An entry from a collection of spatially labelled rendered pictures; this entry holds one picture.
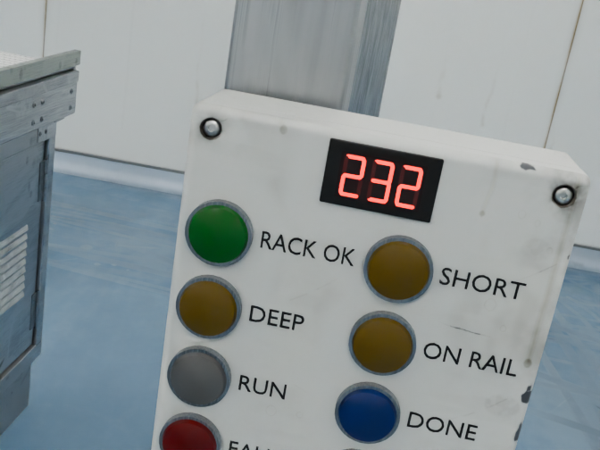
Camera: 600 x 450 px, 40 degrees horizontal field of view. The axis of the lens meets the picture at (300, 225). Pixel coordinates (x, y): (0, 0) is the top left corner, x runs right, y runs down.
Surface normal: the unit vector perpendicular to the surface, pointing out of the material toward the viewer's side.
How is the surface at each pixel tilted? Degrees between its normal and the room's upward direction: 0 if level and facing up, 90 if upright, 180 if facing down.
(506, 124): 90
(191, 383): 91
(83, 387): 0
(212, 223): 87
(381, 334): 87
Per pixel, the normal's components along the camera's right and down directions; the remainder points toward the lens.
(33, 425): 0.16, -0.93
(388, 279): -0.18, 0.33
